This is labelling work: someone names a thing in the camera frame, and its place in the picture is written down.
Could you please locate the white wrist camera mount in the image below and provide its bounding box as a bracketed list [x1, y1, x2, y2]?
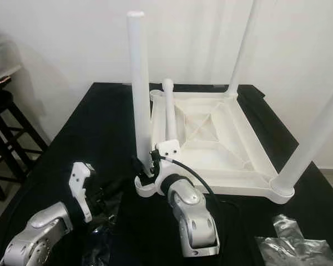
[69, 162, 95, 223]
[155, 140, 183, 195]

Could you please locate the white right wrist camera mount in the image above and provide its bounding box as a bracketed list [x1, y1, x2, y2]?
[155, 140, 183, 195]

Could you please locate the white plastic children table top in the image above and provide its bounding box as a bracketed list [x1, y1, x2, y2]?
[134, 89, 296, 204]

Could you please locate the black round stool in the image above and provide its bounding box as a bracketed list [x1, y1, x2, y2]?
[0, 88, 49, 201]

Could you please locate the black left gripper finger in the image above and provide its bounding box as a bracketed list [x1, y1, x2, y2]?
[103, 177, 128, 199]

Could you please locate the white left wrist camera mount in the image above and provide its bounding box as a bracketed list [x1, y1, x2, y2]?
[69, 162, 95, 223]

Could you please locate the clear container green lid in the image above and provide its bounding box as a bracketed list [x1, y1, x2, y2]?
[0, 28, 23, 84]

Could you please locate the black tablecloth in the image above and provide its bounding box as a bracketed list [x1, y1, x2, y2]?
[0, 82, 333, 266]

